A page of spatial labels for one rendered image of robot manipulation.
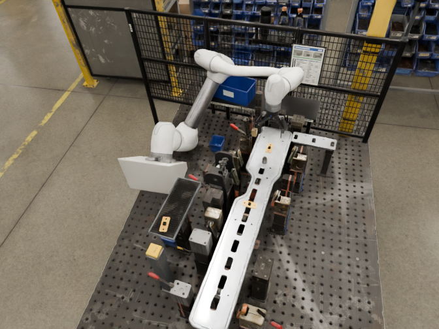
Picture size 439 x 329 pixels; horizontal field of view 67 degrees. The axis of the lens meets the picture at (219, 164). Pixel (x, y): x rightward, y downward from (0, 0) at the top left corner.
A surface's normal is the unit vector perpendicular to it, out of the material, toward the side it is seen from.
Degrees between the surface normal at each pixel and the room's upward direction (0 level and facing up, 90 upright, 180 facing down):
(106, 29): 89
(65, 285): 0
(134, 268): 0
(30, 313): 0
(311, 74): 90
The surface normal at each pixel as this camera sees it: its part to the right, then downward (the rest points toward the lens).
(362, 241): -0.05, -0.65
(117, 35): -0.22, 0.74
